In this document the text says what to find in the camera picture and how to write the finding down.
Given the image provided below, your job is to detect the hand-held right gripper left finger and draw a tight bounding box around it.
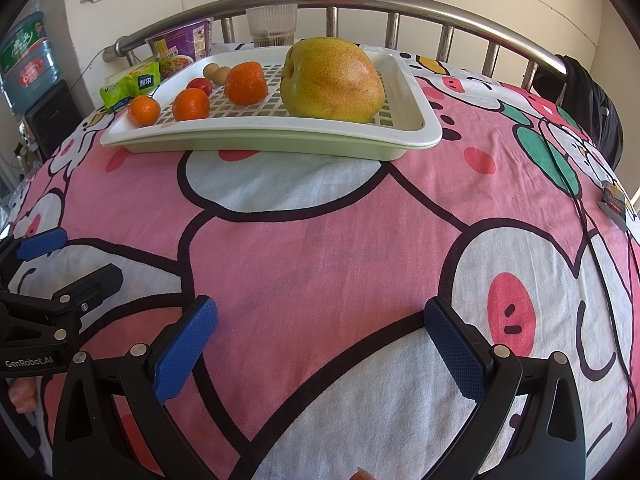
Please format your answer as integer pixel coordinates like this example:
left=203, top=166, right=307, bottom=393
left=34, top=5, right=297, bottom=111
left=52, top=295, right=219, bottom=480

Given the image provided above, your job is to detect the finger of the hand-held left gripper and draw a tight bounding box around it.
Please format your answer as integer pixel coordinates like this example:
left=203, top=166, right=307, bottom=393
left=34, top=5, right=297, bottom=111
left=0, top=263, right=125, bottom=357
left=0, top=226, right=68, bottom=288

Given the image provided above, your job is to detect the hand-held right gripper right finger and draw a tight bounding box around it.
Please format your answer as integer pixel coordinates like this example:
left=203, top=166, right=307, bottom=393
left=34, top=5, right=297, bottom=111
left=423, top=296, right=587, bottom=480

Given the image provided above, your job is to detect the small mandarin orange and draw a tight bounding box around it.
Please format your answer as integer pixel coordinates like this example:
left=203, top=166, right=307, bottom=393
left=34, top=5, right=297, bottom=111
left=172, top=88, right=211, bottom=122
left=128, top=95, right=162, bottom=127

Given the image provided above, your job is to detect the white slotted plastic tray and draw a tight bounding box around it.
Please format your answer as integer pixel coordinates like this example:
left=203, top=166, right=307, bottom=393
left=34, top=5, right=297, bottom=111
left=100, top=46, right=444, bottom=162

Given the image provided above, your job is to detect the large orange with stem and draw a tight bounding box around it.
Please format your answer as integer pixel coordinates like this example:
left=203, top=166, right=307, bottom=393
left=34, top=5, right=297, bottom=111
left=224, top=61, right=269, bottom=106

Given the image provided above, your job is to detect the person's left hand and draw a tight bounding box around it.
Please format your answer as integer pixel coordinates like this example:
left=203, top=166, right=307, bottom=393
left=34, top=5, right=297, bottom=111
left=6, top=376, right=40, bottom=415

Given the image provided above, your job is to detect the black cabinet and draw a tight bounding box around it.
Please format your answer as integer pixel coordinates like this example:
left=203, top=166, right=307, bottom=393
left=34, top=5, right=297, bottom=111
left=22, top=78, right=83, bottom=158

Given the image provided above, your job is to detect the pink cartoon printed bedsheet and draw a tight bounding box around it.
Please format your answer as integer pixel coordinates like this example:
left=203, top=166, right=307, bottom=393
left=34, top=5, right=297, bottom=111
left=0, top=40, right=640, bottom=480

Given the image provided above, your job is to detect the green snack packet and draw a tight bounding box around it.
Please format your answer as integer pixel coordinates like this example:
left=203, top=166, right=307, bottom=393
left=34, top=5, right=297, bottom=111
left=100, top=57, right=162, bottom=113

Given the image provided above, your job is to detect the blue water jug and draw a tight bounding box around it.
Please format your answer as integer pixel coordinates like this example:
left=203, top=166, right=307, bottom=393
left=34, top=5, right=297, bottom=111
left=0, top=10, right=68, bottom=116

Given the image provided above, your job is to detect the small dark card box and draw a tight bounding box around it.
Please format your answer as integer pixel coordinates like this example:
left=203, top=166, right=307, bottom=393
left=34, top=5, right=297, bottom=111
left=597, top=183, right=632, bottom=232

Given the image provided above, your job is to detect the purple instant noodle cup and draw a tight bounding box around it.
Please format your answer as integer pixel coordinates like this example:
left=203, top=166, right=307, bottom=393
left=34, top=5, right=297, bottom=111
left=145, top=17, right=215, bottom=80

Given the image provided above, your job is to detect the black jacket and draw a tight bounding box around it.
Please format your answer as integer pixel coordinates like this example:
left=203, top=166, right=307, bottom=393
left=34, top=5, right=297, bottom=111
left=530, top=55, right=626, bottom=171

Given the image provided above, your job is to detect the yellow-green pear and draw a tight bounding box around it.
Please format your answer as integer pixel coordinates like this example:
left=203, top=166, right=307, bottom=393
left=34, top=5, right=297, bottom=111
left=279, top=37, right=386, bottom=124

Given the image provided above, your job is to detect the clear plastic cup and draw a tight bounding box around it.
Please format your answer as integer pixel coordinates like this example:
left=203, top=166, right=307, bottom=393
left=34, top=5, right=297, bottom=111
left=245, top=4, right=299, bottom=48

